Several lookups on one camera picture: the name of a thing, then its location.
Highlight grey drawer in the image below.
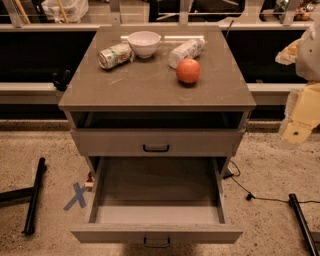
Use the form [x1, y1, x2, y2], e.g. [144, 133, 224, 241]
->
[71, 157, 242, 248]
[71, 112, 244, 157]

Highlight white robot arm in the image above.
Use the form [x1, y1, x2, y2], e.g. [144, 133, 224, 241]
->
[275, 22, 320, 147]

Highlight grey top drawer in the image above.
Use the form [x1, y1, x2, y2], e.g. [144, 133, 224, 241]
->
[71, 112, 244, 157]

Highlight grey drawer cabinet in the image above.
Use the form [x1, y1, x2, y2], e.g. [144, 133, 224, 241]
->
[59, 26, 255, 174]

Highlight snack bag in gripper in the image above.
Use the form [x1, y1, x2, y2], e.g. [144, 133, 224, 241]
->
[275, 39, 300, 65]

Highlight orange fruit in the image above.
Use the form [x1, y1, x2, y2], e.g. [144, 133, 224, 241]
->
[176, 59, 200, 84]

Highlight black stand right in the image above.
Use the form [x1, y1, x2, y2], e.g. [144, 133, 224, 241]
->
[289, 193, 320, 256]

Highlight black stand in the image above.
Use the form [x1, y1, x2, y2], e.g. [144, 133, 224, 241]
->
[0, 157, 47, 236]
[289, 193, 320, 256]

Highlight white plastic bottle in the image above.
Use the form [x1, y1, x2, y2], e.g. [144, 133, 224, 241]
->
[168, 38, 205, 69]

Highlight white bowl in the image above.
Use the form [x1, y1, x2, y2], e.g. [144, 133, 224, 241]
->
[128, 31, 161, 58]

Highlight green white soda can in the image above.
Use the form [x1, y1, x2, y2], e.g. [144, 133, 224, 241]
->
[98, 43, 134, 70]

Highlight blue tape cross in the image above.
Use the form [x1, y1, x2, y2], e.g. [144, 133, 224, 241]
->
[63, 182, 86, 211]

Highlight black clamp on ledge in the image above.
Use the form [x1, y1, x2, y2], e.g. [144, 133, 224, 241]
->
[52, 70, 71, 91]

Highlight white plastic bag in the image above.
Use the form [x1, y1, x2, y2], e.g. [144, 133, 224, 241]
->
[42, 0, 89, 23]

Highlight black stand left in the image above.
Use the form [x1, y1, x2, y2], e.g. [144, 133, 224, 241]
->
[0, 157, 47, 236]

